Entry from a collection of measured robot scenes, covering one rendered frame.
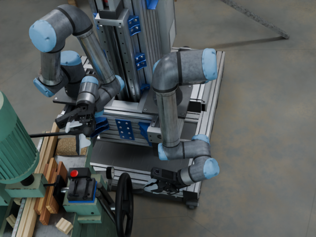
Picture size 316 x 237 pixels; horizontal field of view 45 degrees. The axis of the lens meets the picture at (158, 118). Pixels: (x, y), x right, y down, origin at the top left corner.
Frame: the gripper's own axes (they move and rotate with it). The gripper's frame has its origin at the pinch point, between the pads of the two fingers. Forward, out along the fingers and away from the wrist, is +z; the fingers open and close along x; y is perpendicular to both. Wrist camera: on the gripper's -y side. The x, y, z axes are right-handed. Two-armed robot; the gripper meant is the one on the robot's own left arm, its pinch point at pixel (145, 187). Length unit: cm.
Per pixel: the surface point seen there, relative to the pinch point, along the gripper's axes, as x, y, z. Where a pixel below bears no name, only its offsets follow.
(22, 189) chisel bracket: -14, -46, 22
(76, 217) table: -19.4, -23.3, 14.5
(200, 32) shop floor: 201, 86, 19
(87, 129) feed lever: 3.1, -43.2, -7.5
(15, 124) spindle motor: -10, -70, -5
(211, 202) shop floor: 28, 82, 14
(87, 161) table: 7.0, -23.0, 14.5
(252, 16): 183, 84, -33
